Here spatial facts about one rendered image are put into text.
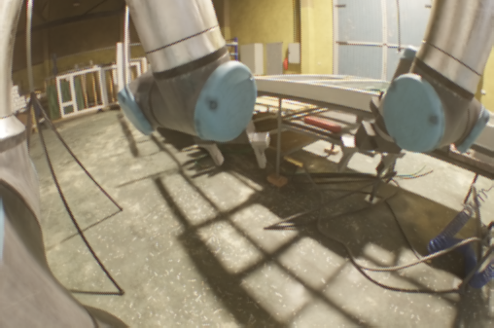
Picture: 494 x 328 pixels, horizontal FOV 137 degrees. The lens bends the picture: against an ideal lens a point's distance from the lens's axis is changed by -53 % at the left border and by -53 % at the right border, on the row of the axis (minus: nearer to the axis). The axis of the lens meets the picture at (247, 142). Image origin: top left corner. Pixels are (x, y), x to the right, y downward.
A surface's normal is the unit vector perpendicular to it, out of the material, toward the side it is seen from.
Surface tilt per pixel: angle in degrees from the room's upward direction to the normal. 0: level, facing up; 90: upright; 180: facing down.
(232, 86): 95
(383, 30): 90
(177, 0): 99
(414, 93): 95
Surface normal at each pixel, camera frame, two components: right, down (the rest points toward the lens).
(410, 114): -0.98, 0.16
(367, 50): -0.79, 0.25
